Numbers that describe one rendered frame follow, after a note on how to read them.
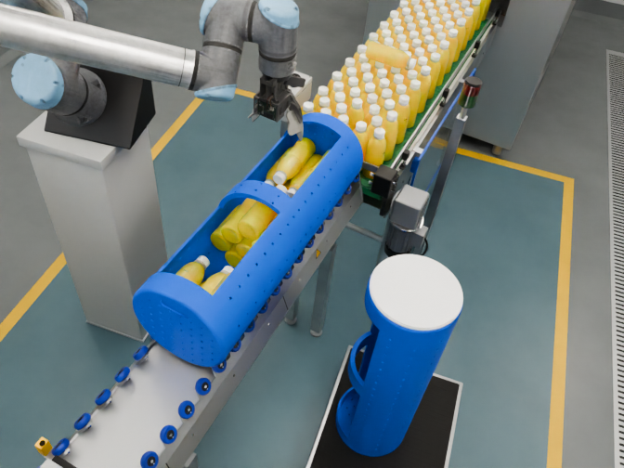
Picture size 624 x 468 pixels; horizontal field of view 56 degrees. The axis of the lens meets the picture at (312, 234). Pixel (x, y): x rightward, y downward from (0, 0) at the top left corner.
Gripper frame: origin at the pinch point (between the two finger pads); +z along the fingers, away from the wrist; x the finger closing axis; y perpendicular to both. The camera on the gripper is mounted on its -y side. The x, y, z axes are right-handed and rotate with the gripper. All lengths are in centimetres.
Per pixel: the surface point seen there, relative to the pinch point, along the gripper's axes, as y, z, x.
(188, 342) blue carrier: 51, 33, 4
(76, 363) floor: 36, 141, -76
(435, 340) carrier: 10, 43, 60
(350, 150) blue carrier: -29.6, 23.0, 11.2
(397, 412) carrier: 13, 87, 59
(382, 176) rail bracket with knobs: -43, 41, 20
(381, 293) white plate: 8, 36, 41
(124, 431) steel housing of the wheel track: 74, 47, 0
